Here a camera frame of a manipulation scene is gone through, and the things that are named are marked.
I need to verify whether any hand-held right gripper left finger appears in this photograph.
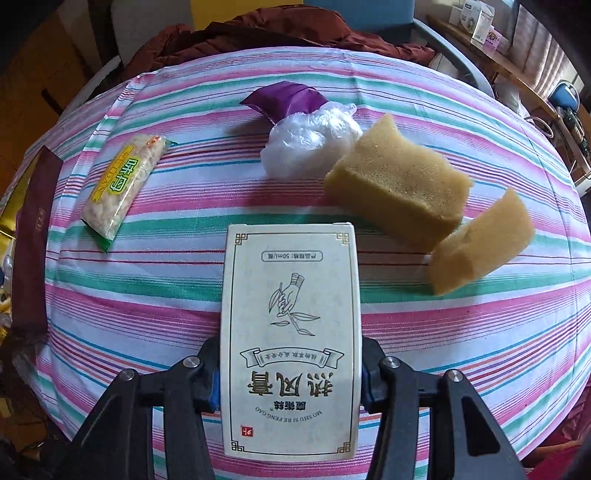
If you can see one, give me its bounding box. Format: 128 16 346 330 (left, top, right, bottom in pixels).
69 336 222 480

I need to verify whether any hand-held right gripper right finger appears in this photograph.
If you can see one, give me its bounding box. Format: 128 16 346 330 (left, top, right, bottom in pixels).
361 336 528 480

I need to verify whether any white box with line drawing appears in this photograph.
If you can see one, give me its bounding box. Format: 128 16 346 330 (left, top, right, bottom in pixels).
219 223 363 460

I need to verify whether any small yellow sponge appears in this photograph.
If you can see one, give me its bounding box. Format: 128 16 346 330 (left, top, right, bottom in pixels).
429 187 537 296

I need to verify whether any large yellow sponge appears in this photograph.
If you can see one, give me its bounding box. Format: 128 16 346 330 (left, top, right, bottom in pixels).
323 113 476 253

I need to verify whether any snack packet with yellow label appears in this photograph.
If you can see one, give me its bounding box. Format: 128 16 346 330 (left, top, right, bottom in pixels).
81 134 179 254

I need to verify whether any gold tin box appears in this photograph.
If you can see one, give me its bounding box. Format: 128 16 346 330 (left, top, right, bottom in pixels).
0 145 64 370

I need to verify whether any clear plastic bag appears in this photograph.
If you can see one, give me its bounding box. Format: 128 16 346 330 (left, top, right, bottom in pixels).
261 102 363 181

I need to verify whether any purple packet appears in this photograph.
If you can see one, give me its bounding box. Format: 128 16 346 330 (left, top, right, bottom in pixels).
241 83 330 127

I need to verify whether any striped tablecloth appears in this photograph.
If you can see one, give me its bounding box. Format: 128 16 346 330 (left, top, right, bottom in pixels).
0 51 591 468

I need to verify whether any blue round object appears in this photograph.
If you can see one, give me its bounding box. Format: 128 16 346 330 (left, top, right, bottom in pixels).
549 80 581 112

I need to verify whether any dark red jacket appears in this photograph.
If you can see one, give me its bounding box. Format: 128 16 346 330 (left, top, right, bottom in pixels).
124 9 437 80

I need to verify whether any wooden desk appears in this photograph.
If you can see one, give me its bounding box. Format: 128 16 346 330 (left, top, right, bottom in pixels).
425 14 591 186

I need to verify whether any pink and white box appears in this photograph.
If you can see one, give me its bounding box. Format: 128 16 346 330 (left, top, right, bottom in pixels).
482 27 512 52

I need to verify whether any grey yellow blue chair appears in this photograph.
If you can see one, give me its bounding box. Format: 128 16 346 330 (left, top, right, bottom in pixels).
111 0 496 99

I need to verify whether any white box on desk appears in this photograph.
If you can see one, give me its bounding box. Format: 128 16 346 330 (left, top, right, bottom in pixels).
450 1 498 45

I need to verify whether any pink checked curtain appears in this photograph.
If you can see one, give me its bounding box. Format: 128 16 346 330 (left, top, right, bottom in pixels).
505 2 583 95

